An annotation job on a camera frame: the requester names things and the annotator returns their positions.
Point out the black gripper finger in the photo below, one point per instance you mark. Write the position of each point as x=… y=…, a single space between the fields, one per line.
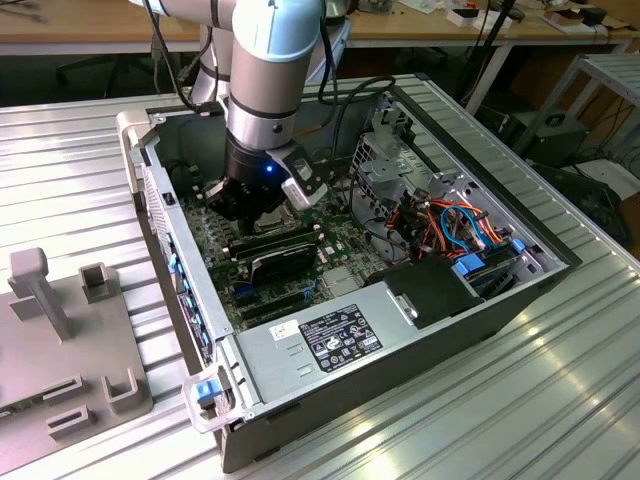
x=225 y=200
x=267 y=205

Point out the silver-topped CPU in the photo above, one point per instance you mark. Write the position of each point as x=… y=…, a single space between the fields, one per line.
x=274 y=220

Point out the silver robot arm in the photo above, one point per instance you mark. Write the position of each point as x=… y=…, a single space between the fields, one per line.
x=270 y=75

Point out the black RAM slot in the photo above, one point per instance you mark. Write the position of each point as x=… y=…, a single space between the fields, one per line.
x=270 y=252
x=280 y=234
x=270 y=247
x=270 y=241

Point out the blue expansion slot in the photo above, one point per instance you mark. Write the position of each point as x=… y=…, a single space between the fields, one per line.
x=243 y=289

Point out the black expansion slot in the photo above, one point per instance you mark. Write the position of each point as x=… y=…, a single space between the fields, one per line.
x=272 y=297
x=277 y=307

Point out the black expansion card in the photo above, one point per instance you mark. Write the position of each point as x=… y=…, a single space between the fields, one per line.
x=282 y=262

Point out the green motherboard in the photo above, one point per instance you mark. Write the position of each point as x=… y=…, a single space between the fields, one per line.
x=345 y=235

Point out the silver chipset heatsink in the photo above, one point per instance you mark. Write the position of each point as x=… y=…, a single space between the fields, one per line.
x=342 y=282

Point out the metal drive cage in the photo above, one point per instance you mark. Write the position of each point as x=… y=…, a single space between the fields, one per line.
x=385 y=172

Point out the silver power supply unit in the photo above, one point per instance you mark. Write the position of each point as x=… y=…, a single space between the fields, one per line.
x=270 y=360

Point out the black plastic shroud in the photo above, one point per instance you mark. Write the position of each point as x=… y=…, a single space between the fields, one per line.
x=430 y=292

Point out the blue case latch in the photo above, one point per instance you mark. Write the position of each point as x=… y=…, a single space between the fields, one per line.
x=204 y=391

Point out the blue disk carrier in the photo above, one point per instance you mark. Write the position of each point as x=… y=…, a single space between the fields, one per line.
x=469 y=265

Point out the grey parts rack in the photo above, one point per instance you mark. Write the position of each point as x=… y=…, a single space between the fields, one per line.
x=75 y=350

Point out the long wooden desk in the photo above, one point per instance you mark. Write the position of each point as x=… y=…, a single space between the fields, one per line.
x=75 y=25

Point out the open grey PC case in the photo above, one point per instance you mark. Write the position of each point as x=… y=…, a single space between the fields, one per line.
x=400 y=395

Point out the small blue plastic clip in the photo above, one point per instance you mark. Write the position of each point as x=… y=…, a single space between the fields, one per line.
x=517 y=246

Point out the small white box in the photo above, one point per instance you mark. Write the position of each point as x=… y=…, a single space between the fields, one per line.
x=455 y=20

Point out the black equipment case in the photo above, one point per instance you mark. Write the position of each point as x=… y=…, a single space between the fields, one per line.
x=560 y=142

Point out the black plastic crate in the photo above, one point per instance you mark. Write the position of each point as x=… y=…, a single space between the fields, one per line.
x=595 y=210

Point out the brown cardboard box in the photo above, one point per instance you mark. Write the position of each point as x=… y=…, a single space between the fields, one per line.
x=562 y=22

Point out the metal slat side table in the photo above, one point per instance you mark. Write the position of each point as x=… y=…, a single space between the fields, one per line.
x=617 y=65

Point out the white wrist camera with mount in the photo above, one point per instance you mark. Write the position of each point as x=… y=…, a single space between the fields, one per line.
x=302 y=192

